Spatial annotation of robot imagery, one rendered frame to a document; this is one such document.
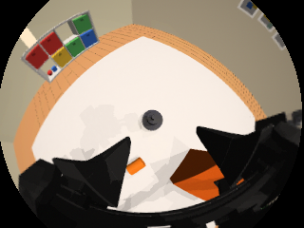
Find orange knob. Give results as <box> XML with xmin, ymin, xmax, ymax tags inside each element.
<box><xmin>126</xmin><ymin>157</ymin><xmax>145</xmax><ymax>175</ymax></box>

